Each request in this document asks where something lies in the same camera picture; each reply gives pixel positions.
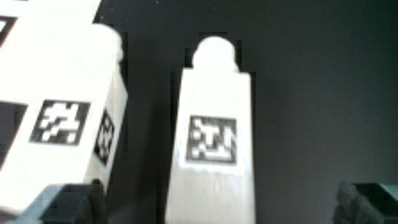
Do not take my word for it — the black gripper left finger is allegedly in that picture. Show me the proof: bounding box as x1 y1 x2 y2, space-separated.
0 180 106 224

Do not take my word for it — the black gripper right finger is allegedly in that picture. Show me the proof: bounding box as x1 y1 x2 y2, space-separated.
332 182 398 224

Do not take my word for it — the white table leg with tag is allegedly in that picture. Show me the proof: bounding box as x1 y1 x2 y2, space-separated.
165 36 255 224

